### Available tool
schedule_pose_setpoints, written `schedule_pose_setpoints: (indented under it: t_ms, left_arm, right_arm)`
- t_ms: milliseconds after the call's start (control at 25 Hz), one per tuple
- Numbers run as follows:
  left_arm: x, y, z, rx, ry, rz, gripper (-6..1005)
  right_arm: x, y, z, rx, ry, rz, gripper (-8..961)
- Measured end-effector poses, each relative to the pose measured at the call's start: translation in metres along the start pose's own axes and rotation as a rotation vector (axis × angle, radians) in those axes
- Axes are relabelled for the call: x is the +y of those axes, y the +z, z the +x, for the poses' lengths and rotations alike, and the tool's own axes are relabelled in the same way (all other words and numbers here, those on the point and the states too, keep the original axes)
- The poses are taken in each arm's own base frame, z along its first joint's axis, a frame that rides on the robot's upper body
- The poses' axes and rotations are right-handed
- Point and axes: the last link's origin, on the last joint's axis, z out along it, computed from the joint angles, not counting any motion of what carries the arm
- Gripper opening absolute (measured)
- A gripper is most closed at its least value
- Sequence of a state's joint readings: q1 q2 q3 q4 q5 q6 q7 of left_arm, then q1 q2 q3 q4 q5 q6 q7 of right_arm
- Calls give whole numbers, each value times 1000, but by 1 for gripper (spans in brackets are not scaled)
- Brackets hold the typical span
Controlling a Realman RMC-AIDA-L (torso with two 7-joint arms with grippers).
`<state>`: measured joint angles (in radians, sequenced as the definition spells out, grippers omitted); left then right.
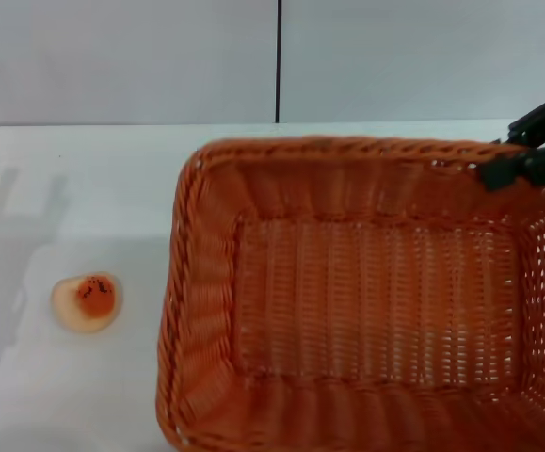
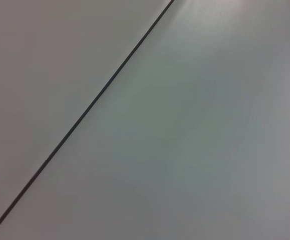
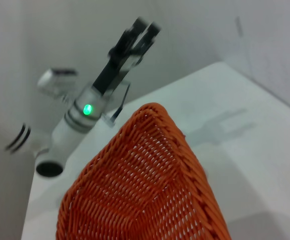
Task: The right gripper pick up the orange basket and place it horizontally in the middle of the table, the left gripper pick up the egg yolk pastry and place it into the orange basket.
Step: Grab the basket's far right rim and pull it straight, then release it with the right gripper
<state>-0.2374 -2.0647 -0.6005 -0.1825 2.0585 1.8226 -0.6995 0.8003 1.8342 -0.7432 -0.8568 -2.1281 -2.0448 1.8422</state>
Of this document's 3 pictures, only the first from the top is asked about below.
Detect orange woven rectangular basket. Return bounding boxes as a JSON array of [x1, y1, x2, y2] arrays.
[[156, 135, 545, 452]]

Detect round bun with orange topping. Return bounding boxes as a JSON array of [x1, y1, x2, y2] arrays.
[[50, 271, 126, 334]]

